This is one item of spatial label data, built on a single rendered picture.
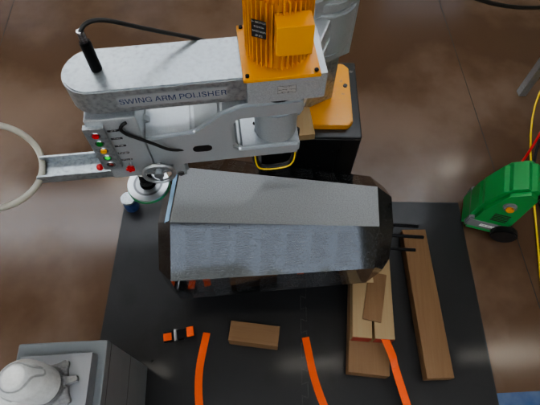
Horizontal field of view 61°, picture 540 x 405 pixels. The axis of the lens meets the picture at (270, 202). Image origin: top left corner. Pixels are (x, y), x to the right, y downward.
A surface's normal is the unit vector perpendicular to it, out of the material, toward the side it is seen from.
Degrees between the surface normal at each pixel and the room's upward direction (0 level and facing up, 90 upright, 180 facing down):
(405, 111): 0
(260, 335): 0
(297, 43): 90
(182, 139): 90
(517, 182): 34
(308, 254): 45
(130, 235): 0
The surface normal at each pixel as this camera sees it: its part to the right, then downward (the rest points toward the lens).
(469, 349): 0.00, -0.47
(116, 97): 0.13, 0.87
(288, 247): -0.01, 0.29
